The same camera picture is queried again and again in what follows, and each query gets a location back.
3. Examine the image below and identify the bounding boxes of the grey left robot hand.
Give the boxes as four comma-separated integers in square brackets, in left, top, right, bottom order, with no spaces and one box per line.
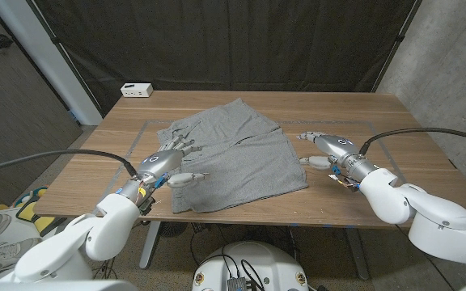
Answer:
[129,134,210,190]

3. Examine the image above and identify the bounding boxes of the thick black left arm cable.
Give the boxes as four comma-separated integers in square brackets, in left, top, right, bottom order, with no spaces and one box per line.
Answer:
[0,148,139,179]

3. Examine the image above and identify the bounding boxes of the yellow black floor pad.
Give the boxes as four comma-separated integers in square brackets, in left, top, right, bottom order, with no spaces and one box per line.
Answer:
[15,200,67,238]

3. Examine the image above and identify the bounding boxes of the white floor mat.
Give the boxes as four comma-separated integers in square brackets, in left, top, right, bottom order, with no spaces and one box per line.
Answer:
[0,208,80,284]

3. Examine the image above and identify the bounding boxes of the white door frame post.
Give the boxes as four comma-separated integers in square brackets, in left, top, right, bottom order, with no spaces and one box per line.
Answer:
[0,0,104,126]

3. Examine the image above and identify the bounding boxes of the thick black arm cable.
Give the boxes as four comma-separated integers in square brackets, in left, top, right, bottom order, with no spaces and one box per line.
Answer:
[358,127,466,157]
[0,148,139,179]

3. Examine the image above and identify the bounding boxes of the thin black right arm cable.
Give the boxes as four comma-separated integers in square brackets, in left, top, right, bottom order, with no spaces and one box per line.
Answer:
[394,224,459,291]

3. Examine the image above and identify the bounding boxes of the white power strip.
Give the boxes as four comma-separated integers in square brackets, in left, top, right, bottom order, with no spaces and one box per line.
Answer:
[120,82,154,99]

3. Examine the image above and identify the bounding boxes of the white table leg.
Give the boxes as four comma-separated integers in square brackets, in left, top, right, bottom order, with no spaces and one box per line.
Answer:
[138,220,162,270]

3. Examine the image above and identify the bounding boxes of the grey table leg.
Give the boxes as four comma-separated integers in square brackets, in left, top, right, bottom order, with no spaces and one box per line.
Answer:
[344,228,371,280]

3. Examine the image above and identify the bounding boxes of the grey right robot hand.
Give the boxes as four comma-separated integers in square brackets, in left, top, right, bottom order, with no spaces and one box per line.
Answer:
[296,131,371,175]

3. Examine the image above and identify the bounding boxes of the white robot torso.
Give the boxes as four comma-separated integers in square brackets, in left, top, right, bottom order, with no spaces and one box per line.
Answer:
[191,241,309,291]

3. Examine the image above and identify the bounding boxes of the black backdrop stand pole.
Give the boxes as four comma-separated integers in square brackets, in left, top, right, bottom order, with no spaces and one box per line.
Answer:
[26,0,104,118]
[370,0,423,93]

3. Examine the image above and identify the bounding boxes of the black backdrop curtain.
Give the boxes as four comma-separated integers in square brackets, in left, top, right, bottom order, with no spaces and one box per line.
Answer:
[34,0,418,116]

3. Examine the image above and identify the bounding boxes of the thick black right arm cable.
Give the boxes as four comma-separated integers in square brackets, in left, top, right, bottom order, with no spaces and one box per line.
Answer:
[358,127,466,157]

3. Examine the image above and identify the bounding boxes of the dark wooden door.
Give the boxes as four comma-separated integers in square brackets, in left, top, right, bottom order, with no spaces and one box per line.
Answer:
[0,0,83,211]

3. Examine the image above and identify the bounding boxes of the grey shorts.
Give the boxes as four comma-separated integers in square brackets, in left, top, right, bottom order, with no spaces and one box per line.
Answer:
[155,97,309,214]

